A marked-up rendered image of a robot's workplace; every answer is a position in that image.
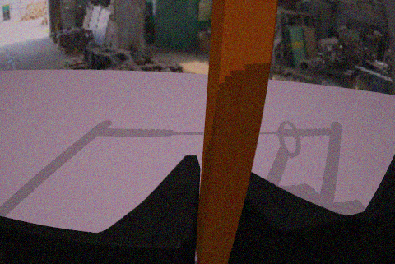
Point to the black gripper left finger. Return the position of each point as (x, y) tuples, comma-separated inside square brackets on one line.
[(160, 230)]

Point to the orange handle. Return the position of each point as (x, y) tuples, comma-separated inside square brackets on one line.
[(242, 35)]

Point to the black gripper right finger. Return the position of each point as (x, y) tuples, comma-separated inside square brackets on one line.
[(277, 227)]

